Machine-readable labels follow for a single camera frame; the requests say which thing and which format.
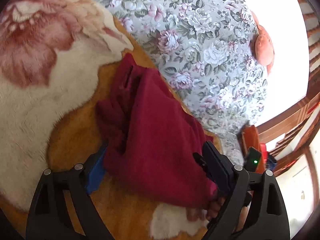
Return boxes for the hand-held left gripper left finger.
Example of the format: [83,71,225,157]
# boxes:
[26,142,113,240]

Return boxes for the orange plush cushion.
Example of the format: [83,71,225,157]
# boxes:
[250,10,275,77]

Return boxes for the dark red sweater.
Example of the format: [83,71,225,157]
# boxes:
[96,52,219,209]

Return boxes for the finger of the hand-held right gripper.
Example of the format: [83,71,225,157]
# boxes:
[192,152,216,183]

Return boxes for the person's right hand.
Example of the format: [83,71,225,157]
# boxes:
[187,196,250,232]

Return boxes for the floral bedsheet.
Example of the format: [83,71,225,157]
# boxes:
[82,0,272,165]

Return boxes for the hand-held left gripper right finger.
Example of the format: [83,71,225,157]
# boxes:
[202,141,290,240]

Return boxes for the wooden slatted railing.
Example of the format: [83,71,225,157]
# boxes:
[257,0,320,168]

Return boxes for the plush flower-print blanket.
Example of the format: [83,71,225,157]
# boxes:
[0,0,225,240]

